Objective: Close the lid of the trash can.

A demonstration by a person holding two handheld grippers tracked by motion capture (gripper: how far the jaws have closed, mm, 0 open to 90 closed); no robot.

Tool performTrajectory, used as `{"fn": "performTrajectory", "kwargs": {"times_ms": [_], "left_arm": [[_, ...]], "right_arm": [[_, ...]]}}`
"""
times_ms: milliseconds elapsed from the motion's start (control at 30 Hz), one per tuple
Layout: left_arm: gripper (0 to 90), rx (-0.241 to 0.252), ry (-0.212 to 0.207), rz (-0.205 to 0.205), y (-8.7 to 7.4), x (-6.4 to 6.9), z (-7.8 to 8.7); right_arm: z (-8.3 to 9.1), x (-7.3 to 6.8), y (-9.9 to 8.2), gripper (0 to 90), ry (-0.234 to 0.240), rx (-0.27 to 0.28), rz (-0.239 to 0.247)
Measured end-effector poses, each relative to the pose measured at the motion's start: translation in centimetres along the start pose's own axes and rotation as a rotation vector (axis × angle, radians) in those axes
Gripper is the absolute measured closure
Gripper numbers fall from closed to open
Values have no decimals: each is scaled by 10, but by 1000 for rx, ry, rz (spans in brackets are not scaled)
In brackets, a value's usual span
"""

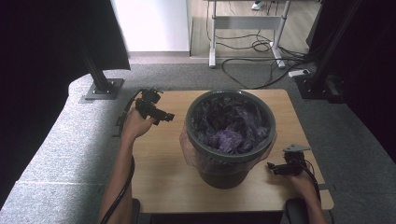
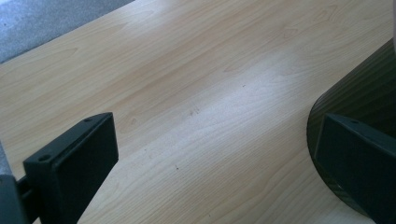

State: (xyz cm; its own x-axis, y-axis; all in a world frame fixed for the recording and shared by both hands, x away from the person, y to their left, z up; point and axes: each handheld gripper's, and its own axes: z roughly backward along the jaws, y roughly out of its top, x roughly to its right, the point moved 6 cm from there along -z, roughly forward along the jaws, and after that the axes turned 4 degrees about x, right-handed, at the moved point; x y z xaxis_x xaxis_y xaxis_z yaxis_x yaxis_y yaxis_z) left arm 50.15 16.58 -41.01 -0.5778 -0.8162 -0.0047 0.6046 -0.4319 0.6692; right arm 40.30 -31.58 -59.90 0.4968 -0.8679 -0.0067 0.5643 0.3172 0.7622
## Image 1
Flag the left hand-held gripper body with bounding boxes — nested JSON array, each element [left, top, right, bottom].
[[135, 89, 163, 121]]

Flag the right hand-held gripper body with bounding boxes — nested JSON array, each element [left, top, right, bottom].
[[279, 144, 313, 176]]

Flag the grey bin rim ring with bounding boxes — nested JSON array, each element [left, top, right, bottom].
[[184, 90, 277, 163]]

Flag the purple plastic trash bag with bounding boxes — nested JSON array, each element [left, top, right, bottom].
[[178, 93, 277, 172]]

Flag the person's left hand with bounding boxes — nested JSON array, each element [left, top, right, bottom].
[[120, 106, 157, 144]]

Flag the person's right hand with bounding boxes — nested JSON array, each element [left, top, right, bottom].
[[287, 171, 320, 201]]

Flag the black chair armrest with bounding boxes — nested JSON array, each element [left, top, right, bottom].
[[285, 198, 312, 224], [130, 198, 141, 224]]

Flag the white power strip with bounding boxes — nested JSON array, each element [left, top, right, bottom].
[[288, 68, 312, 78]]

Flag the black curtain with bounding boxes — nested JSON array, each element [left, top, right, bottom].
[[306, 0, 396, 162], [0, 0, 132, 207]]

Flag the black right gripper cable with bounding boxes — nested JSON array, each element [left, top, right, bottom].
[[297, 160, 322, 202]]

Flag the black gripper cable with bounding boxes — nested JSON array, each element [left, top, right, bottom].
[[297, 160, 322, 202], [99, 89, 148, 224]]

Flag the black metal stand with base plate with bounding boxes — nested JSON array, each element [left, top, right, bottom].
[[78, 40, 125, 102]]

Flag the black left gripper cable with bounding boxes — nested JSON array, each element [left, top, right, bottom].
[[99, 89, 148, 224]]

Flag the long black floor cable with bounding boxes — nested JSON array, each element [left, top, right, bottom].
[[220, 57, 312, 91]]

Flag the coiled black floor cables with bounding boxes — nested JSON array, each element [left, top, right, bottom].
[[214, 29, 283, 54]]

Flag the white desk frame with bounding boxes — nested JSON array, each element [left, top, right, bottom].
[[207, 0, 292, 70]]

